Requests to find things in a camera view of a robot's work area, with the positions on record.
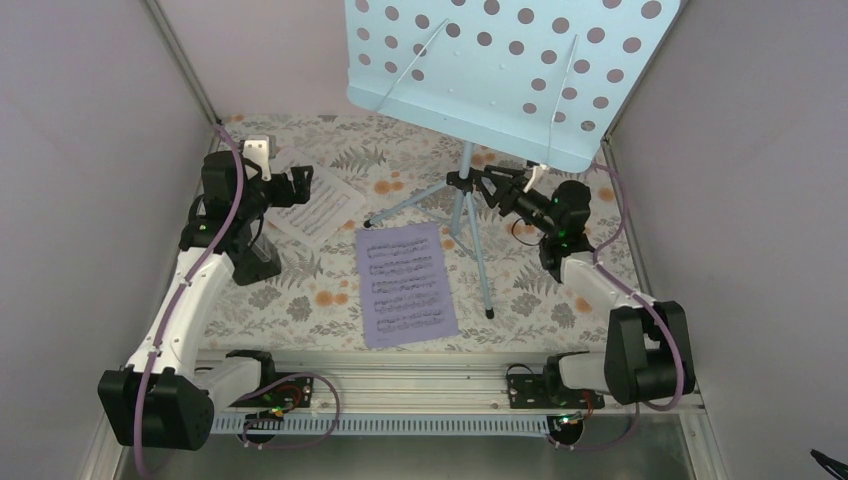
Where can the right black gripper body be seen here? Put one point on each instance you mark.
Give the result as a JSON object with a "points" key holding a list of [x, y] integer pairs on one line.
{"points": [[516, 187]]}

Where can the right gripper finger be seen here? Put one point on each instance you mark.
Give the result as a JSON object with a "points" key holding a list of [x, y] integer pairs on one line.
{"points": [[493, 190], [494, 171]]}

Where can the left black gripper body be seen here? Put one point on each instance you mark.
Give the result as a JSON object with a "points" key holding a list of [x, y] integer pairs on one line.
{"points": [[278, 199]]}

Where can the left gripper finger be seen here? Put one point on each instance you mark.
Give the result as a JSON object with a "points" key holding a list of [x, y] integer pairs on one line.
{"points": [[297, 196], [301, 178]]}

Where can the white sheet music paper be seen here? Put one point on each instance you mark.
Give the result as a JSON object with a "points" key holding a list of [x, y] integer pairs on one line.
{"points": [[332, 202]]}

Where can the light blue music stand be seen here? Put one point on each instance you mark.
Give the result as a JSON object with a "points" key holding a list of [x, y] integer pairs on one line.
{"points": [[540, 80]]}

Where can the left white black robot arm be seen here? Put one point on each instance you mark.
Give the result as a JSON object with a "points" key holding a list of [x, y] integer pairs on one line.
{"points": [[157, 400]]}

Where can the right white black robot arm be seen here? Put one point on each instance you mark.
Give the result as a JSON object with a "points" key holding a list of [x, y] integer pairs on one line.
{"points": [[647, 356]]}

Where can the floral patterned table mat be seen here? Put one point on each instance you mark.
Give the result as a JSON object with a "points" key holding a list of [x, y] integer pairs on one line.
{"points": [[507, 303]]}

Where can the black object at corner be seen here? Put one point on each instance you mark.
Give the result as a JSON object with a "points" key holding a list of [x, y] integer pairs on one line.
{"points": [[836, 469]]}

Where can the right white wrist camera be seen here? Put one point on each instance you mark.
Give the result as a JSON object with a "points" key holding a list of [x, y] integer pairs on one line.
{"points": [[535, 177]]}

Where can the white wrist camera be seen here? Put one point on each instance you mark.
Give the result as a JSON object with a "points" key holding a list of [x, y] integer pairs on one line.
{"points": [[535, 177], [257, 151]]}

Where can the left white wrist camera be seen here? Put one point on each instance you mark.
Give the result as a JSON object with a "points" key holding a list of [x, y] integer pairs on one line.
{"points": [[257, 151]]}

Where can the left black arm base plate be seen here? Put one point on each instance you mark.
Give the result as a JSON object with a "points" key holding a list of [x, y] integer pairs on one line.
{"points": [[281, 399]]}

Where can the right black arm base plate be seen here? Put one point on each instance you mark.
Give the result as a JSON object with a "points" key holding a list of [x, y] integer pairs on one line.
{"points": [[528, 391]]}

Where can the aluminium mounting rail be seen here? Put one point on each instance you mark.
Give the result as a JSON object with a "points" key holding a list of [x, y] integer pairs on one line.
{"points": [[390, 393]]}

